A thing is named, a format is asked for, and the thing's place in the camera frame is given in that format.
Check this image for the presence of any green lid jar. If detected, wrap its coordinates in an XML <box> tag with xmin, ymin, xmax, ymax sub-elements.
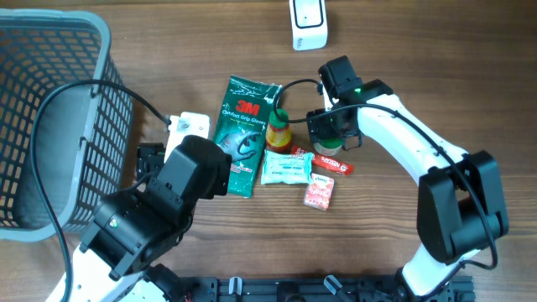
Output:
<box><xmin>314</xmin><ymin>138</ymin><xmax>343</xmax><ymax>156</ymax></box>

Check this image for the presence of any red sachet pack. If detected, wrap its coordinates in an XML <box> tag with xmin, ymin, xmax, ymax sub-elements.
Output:
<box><xmin>291</xmin><ymin>145</ymin><xmax>354</xmax><ymax>175</ymax></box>

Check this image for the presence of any sriracha bottle green cap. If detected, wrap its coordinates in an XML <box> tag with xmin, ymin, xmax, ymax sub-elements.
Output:
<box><xmin>265</xmin><ymin>109</ymin><xmax>292</xmax><ymax>154</ymax></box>

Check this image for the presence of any mint green wipes packet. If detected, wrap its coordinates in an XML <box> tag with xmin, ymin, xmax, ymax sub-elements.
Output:
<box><xmin>261</xmin><ymin>150</ymin><xmax>314</xmax><ymax>185</ymax></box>

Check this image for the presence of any red white tissue packet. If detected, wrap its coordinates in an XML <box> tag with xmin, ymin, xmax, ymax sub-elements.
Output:
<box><xmin>303</xmin><ymin>173</ymin><xmax>335</xmax><ymax>211</ymax></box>

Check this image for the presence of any green 3M gloves packet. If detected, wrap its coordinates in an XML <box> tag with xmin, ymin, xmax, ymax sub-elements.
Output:
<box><xmin>212</xmin><ymin>75</ymin><xmax>281</xmax><ymax>198</ymax></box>

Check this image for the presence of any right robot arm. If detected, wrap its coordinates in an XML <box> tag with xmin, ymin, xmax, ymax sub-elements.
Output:
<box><xmin>306</xmin><ymin>76</ymin><xmax>509</xmax><ymax>301</ymax></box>

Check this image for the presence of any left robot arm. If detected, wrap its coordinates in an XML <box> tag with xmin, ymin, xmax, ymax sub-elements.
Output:
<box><xmin>48</xmin><ymin>135</ymin><xmax>232</xmax><ymax>301</ymax></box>

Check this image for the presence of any white barcode scanner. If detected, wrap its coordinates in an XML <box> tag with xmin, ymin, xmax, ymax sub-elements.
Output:
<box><xmin>289</xmin><ymin>0</ymin><xmax>328</xmax><ymax>51</ymax></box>

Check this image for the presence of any grey plastic mesh basket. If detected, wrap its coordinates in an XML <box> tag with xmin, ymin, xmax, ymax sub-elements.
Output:
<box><xmin>1</xmin><ymin>8</ymin><xmax>133</xmax><ymax>242</ymax></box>

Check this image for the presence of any black left camera cable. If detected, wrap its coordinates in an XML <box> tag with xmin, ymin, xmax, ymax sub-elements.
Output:
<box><xmin>29</xmin><ymin>79</ymin><xmax>172</xmax><ymax>302</ymax></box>

